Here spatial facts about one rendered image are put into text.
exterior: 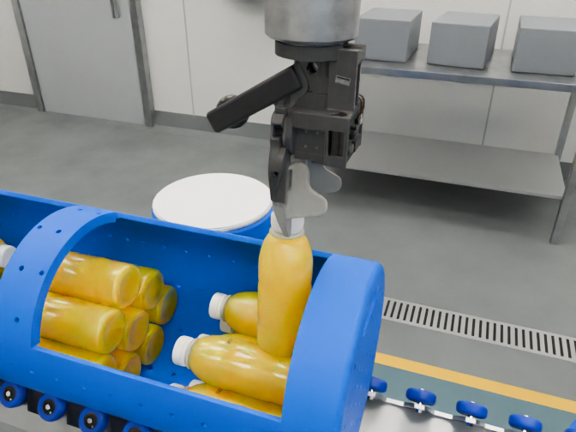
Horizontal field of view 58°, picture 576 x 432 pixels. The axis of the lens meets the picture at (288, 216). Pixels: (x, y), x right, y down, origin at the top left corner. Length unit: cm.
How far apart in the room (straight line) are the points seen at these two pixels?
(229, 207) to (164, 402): 61
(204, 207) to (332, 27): 77
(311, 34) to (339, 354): 32
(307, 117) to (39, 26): 474
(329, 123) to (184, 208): 73
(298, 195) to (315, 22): 18
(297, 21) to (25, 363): 55
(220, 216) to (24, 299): 52
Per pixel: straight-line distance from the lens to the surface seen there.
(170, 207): 121
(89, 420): 87
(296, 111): 52
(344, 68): 51
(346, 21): 50
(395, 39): 306
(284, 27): 50
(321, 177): 61
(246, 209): 117
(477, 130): 394
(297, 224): 60
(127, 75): 474
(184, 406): 66
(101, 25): 477
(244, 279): 87
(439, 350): 239
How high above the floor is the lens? 161
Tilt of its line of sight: 30 degrees down
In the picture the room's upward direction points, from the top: straight up
